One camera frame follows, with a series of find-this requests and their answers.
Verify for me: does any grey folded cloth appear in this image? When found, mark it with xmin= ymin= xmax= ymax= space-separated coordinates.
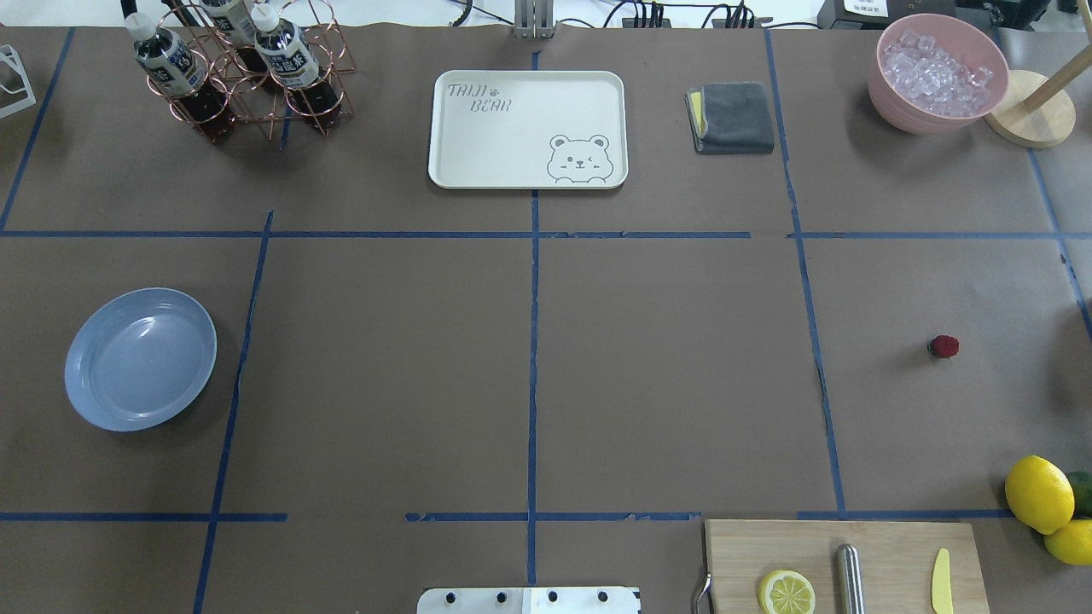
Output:
xmin=685 ymin=82 xmax=775 ymax=155

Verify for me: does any red strawberry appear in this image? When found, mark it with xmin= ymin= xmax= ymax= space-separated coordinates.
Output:
xmin=926 ymin=334 xmax=961 ymax=359

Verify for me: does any green lime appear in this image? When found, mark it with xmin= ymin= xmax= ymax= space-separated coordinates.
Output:
xmin=1065 ymin=471 xmax=1092 ymax=519

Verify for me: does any lemon half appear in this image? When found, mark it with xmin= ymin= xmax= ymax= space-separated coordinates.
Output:
xmin=757 ymin=569 xmax=816 ymax=614

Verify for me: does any large yellow lemon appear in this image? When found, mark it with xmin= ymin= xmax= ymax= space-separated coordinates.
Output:
xmin=1005 ymin=454 xmax=1075 ymax=536

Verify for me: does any white wire rack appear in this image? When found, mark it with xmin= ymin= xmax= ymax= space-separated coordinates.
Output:
xmin=1 ymin=45 xmax=38 ymax=119

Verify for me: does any silver knife handle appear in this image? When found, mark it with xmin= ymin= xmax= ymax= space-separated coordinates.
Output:
xmin=835 ymin=543 xmax=866 ymax=613

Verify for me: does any blue oval plate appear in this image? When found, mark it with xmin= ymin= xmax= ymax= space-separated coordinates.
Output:
xmin=63 ymin=287 xmax=218 ymax=432

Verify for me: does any wooden stand with round base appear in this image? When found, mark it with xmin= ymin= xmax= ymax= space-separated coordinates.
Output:
xmin=985 ymin=43 xmax=1091 ymax=150

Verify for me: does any right tea bottle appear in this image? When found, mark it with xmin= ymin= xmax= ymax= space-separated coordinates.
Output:
xmin=250 ymin=3 xmax=342 ymax=133

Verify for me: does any copper wire bottle rack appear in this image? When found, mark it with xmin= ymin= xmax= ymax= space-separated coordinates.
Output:
xmin=145 ymin=1 xmax=357 ymax=144

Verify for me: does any tea bottle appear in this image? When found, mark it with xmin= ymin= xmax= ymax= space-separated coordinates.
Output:
xmin=250 ymin=3 xmax=342 ymax=133
xmin=199 ymin=1 xmax=269 ymax=75
xmin=124 ymin=12 xmax=235 ymax=141

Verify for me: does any cream bear tray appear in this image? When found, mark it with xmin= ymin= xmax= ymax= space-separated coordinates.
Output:
xmin=427 ymin=70 xmax=629 ymax=190

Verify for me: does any rear tea bottle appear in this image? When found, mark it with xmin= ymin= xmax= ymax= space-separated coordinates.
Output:
xmin=199 ymin=1 xmax=269 ymax=75

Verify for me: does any yellow plastic knife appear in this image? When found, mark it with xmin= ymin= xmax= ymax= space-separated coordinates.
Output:
xmin=931 ymin=547 xmax=953 ymax=614

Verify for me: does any pink bowl with ice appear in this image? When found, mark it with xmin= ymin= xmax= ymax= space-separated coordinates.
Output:
xmin=868 ymin=13 xmax=1009 ymax=135

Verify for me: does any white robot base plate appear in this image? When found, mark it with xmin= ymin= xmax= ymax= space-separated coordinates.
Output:
xmin=416 ymin=586 xmax=642 ymax=613

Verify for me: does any wooden cutting board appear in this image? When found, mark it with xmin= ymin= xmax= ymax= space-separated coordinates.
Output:
xmin=705 ymin=519 xmax=990 ymax=613

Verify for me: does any left tea bottle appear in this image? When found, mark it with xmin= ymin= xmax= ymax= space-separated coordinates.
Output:
xmin=124 ymin=12 xmax=235 ymax=141

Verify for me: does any small yellow lemon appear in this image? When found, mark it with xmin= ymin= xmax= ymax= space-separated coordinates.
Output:
xmin=1043 ymin=519 xmax=1092 ymax=566

